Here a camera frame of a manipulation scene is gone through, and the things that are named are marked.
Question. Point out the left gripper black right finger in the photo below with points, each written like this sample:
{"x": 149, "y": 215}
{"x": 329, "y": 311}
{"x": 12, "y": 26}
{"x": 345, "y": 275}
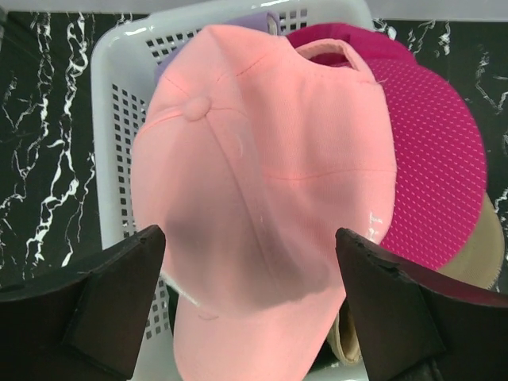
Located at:
{"x": 416, "y": 324}

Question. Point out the light pink baseball cap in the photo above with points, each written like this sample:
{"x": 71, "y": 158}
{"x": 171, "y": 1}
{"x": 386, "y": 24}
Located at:
{"x": 253, "y": 154}

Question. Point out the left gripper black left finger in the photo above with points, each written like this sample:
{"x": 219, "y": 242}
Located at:
{"x": 85, "y": 321}

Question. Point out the beige baseball cap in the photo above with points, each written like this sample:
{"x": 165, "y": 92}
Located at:
{"x": 478, "y": 263}

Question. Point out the magenta baseball cap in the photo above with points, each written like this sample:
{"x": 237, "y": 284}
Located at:
{"x": 442, "y": 169}

